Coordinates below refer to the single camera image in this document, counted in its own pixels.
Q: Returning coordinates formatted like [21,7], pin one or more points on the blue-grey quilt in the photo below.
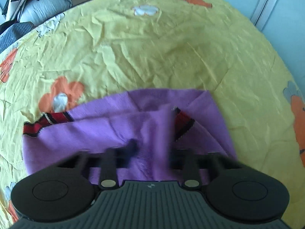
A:
[13,35]

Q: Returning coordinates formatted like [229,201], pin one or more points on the purple sweater with red trim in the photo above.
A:
[143,128]

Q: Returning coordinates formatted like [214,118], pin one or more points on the white panelled door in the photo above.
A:
[281,9]

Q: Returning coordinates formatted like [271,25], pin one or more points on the yellow floral bed sheet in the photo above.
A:
[152,52]

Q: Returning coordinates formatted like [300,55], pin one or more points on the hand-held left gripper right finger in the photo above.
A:
[191,167]

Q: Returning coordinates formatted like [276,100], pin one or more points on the light grey quilt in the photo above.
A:
[40,8]

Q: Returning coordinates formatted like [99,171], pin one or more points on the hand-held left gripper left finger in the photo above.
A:
[130,149]

